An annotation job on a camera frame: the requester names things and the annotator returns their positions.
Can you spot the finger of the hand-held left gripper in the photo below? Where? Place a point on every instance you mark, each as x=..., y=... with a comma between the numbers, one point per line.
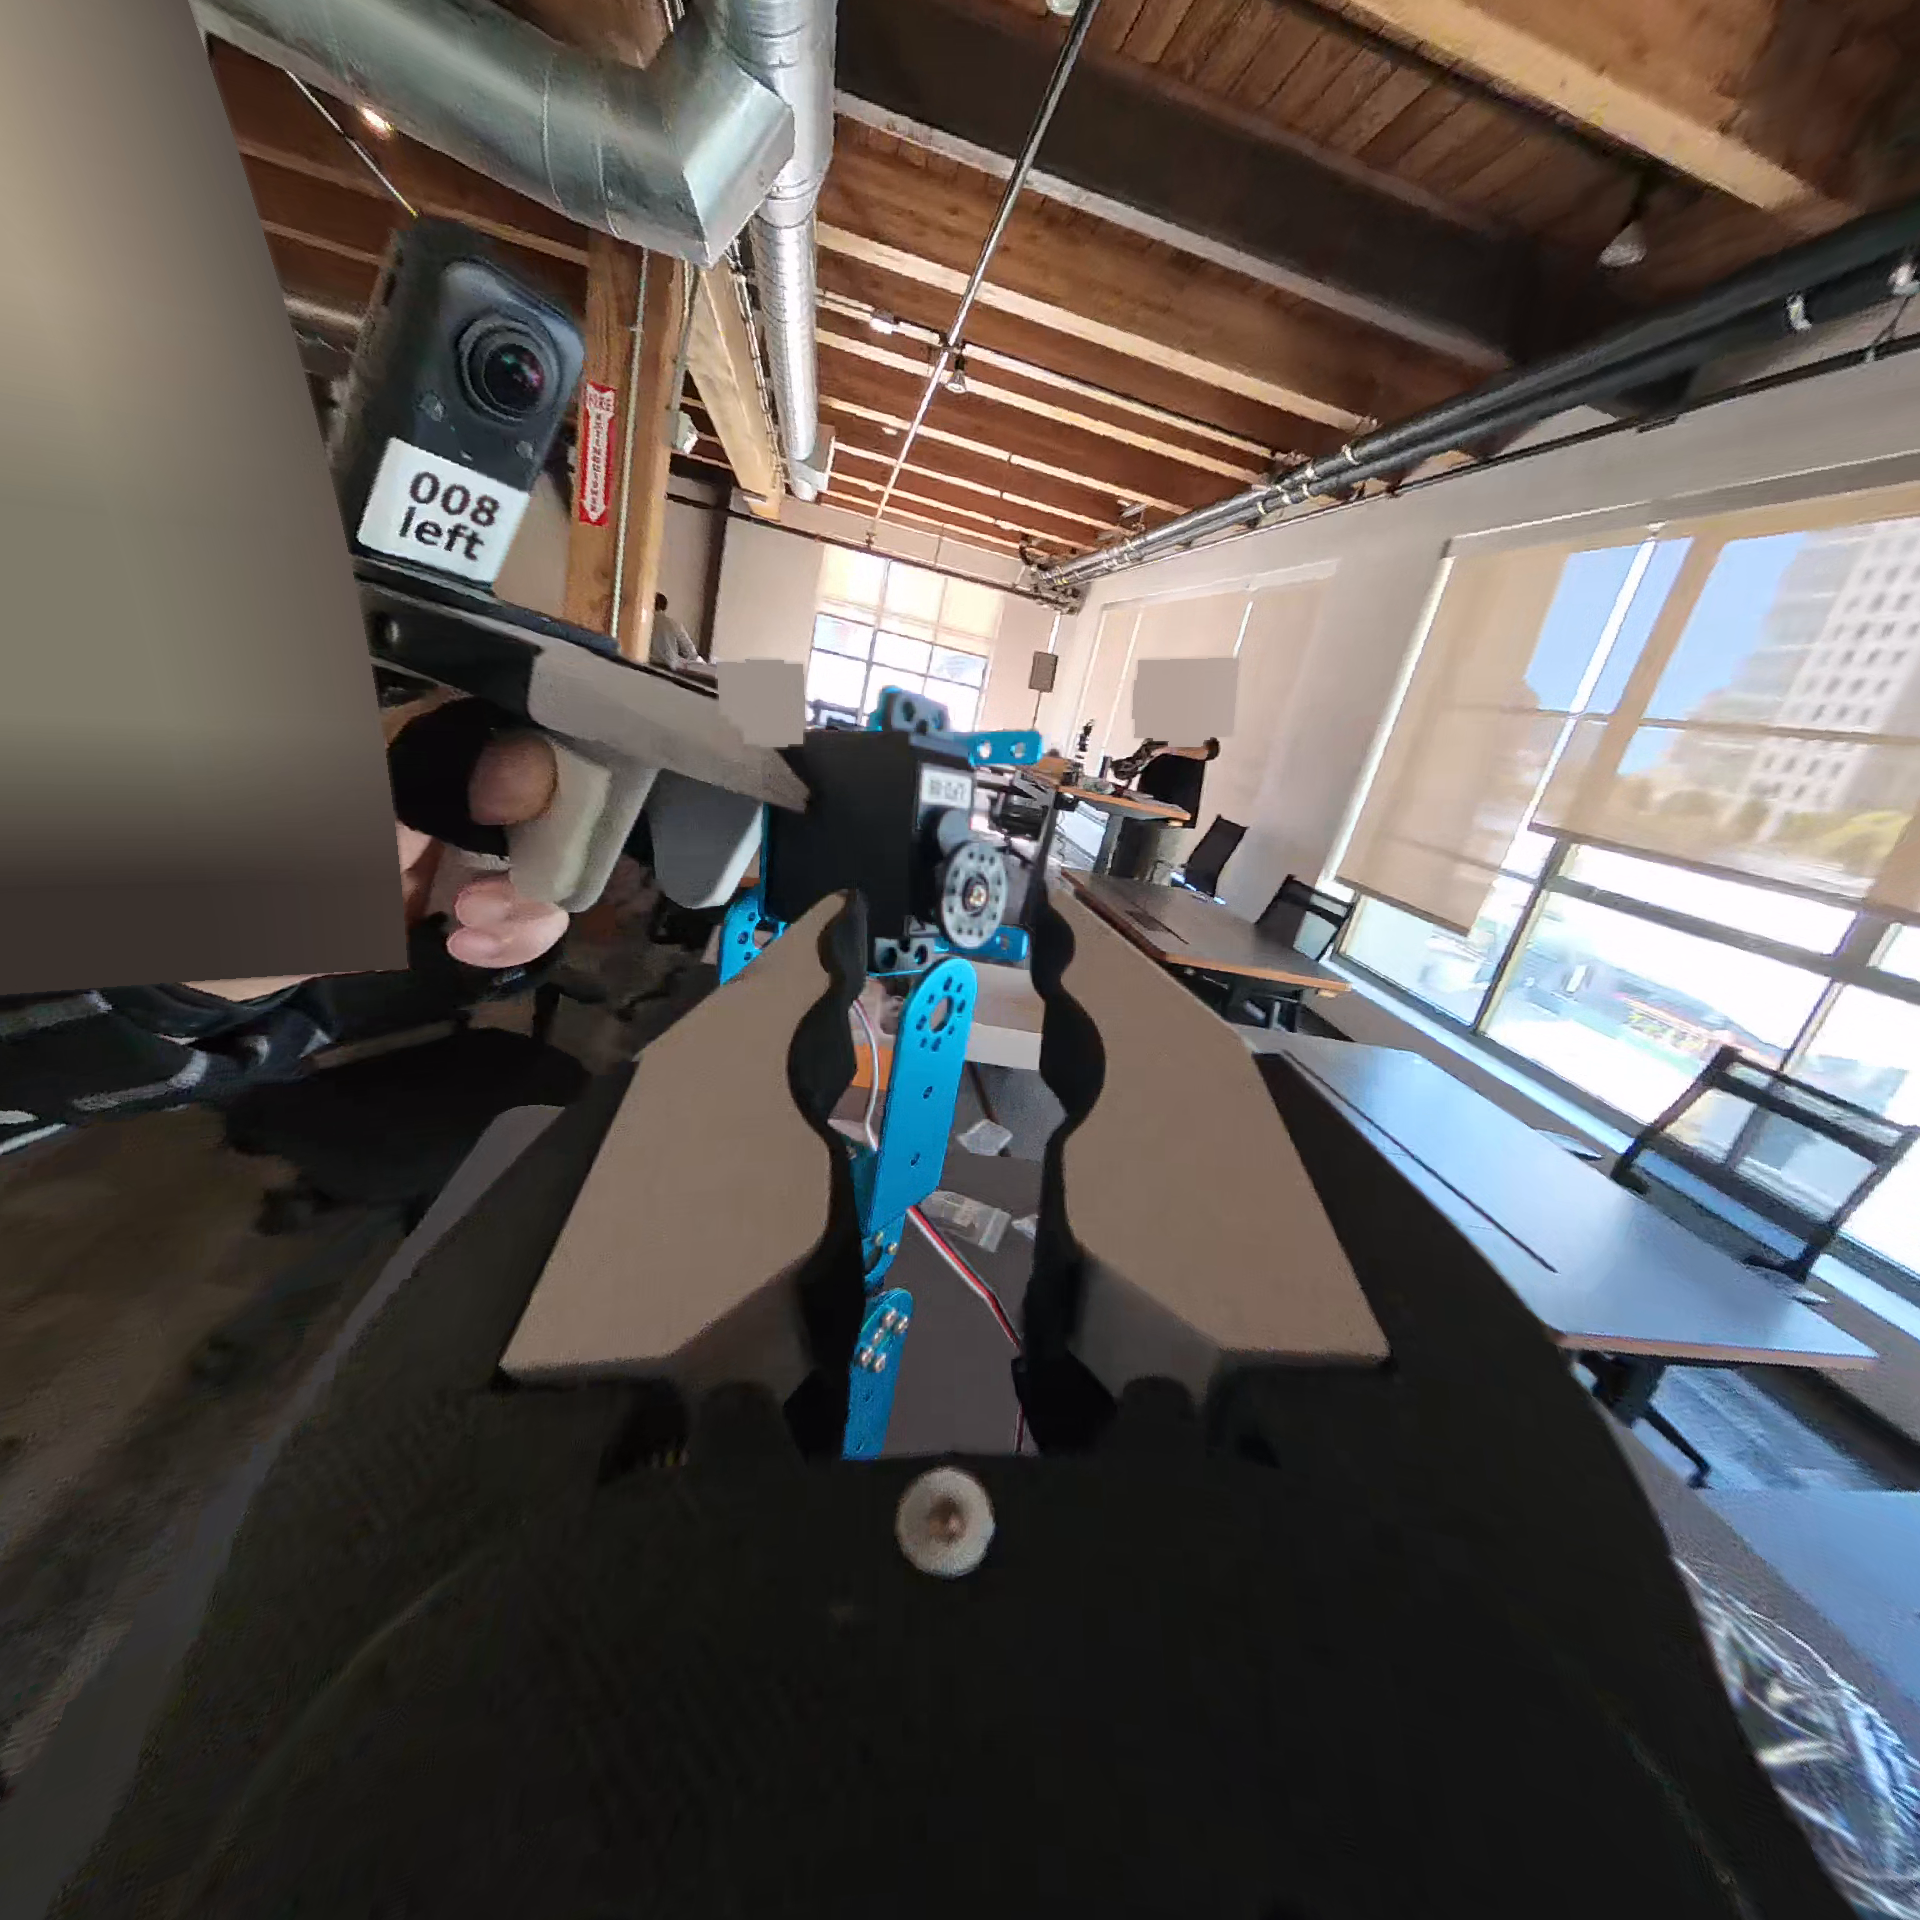
x=645, y=727

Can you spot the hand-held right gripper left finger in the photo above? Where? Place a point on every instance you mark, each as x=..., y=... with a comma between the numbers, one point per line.
x=675, y=1201

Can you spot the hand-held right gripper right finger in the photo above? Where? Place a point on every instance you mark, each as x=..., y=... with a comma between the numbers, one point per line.
x=1202, y=1201

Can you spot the black servo with blue bracket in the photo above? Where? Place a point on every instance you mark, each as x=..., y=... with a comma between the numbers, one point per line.
x=870, y=840

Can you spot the blue hobby robot arm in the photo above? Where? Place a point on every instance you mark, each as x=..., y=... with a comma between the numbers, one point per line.
x=922, y=1079

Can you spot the person's left forearm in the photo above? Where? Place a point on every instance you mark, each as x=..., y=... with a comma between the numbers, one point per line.
x=149, y=1065

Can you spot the wooden side desk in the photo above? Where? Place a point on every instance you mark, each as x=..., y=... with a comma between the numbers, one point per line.
x=1184, y=932

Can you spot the grey desk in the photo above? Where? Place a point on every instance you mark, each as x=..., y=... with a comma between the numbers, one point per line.
x=946, y=1382

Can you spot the person's left hand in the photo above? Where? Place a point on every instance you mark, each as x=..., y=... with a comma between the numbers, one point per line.
x=518, y=780

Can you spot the small clear plastic bag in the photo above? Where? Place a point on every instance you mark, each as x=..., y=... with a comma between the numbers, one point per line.
x=983, y=1136
x=974, y=1220

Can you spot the red fire extinguisher sign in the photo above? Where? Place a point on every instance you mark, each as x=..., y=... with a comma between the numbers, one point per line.
x=597, y=452

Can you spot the dark office table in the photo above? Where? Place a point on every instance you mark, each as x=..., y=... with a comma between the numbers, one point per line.
x=1501, y=1201

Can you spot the black office chair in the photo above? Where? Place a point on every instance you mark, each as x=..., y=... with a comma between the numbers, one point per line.
x=1215, y=856
x=1307, y=917

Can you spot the city view window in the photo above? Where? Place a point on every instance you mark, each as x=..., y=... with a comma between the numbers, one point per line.
x=1725, y=932

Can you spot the metal ceiling conduit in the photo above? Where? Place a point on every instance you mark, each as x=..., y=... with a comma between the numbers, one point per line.
x=996, y=224

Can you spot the crumpled clear plastic wrap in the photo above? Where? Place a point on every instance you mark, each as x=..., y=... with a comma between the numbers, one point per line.
x=1829, y=1724

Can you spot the black ceiling pipe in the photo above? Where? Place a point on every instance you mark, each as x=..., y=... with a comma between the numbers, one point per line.
x=1501, y=405

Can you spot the ceiling spot light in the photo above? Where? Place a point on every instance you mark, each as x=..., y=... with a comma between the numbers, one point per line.
x=1624, y=247

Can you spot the silver air duct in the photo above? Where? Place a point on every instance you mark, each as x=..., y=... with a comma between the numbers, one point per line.
x=600, y=136

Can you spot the black frame chair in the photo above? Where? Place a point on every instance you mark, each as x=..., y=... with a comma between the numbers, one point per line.
x=1820, y=1084

